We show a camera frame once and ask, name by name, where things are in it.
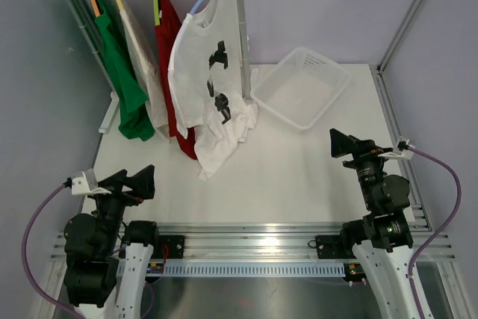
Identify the red t shirt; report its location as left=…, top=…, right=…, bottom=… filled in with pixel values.
left=155, top=0, right=197, bottom=160

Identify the lime green hanger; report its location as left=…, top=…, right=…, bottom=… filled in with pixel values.
left=152, top=0, right=161, bottom=26

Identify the aluminium frame rail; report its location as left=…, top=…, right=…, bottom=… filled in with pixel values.
left=50, top=221, right=457, bottom=263

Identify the green t shirt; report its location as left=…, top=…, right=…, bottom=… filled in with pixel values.
left=95, top=0, right=155, bottom=141

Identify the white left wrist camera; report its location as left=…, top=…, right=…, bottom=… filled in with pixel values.
left=71, top=168, right=111, bottom=196

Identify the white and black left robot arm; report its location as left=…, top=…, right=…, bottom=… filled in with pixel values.
left=63, top=165, right=161, bottom=318

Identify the beige t shirt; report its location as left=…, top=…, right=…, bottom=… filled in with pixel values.
left=119, top=0, right=170, bottom=142

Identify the orange hanger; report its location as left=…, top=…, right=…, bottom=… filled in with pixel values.
left=90, top=0, right=101, bottom=18

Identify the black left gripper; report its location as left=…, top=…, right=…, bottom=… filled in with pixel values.
left=90, top=164, right=155, bottom=253

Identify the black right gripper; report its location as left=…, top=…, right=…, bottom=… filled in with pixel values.
left=329, top=128, right=393, bottom=208

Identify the aluminium corner post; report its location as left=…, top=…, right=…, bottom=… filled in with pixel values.
left=377, top=0, right=426, bottom=75

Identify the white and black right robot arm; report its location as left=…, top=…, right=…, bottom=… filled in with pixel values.
left=329, top=128, right=432, bottom=318

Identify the white printed t shirt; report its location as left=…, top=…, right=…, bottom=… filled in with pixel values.
left=172, top=0, right=258, bottom=181

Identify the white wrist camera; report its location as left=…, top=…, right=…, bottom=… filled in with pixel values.
left=379, top=137, right=415, bottom=161
left=71, top=168, right=111, bottom=196

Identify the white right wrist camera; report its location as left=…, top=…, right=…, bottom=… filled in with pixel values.
left=379, top=137, right=415, bottom=161

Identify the white slotted cable duct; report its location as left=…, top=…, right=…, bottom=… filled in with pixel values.
left=116, top=261, right=346, bottom=279

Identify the white plastic basket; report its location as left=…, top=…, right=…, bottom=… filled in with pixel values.
left=250, top=47, right=352, bottom=133

